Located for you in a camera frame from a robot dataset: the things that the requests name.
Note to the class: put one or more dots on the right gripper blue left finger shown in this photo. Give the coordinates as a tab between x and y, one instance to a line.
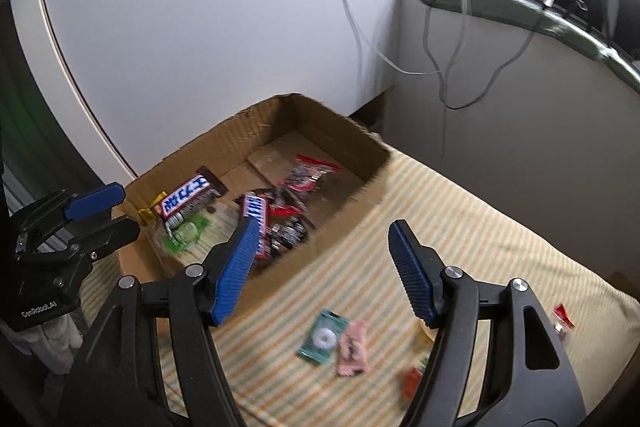
116	379

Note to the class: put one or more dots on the red dark dried-fruit packet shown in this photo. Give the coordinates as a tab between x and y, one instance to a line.
308	172

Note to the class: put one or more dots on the yellow candy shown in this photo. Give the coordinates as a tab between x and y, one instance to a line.
150	214

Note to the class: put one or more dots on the red green small candy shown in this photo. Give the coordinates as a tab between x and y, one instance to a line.
412	379

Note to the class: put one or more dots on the striped yellow tablecloth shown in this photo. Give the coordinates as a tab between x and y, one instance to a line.
274	386

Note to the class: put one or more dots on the english Snickers bar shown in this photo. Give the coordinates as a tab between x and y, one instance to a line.
256	208

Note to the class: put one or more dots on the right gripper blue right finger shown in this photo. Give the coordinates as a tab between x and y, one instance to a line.
528	380

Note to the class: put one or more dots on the gloved right hand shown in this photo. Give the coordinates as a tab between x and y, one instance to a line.
54	343

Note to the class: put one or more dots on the red dark candy packet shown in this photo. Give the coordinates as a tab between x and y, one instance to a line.
288	226

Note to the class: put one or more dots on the chinese Snickers bar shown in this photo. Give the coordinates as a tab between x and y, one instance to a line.
204	182

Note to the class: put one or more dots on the brown cardboard box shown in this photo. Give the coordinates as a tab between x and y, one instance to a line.
260	171

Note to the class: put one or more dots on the teal mint ring packet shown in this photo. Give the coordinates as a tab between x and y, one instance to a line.
323	337

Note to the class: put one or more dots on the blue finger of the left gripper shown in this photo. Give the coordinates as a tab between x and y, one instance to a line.
57	209
93	246

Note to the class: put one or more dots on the green candy packet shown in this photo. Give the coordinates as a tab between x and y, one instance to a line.
186	234

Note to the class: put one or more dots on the brown-top jelly cup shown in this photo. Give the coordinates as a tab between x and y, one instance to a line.
431	334

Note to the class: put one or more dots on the pink candy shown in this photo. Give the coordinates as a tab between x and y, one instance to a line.
352	358

